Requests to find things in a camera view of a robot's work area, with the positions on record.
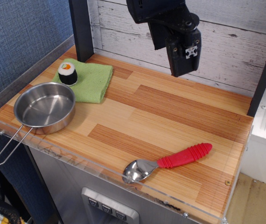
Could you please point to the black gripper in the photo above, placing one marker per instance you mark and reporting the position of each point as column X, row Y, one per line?
column 183, row 49

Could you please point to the stainless steel pot with handle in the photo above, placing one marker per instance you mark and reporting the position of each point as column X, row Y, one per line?
column 43, row 109

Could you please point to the green folded cloth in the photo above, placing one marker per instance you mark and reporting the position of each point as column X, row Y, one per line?
column 92, row 80

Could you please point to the clear acrylic table guard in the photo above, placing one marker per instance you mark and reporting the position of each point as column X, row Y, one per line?
column 147, row 114

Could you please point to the toy sushi roll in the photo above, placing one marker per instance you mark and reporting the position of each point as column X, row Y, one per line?
column 67, row 73

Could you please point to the silver button control panel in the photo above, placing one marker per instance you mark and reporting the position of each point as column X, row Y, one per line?
column 109, row 206

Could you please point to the yellow black object bottom left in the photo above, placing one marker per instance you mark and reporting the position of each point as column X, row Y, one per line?
column 2, row 213

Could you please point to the left black vertical post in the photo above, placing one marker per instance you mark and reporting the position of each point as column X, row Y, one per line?
column 79, row 13

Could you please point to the red handled metal spoon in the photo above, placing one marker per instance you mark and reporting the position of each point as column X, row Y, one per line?
column 140, row 169

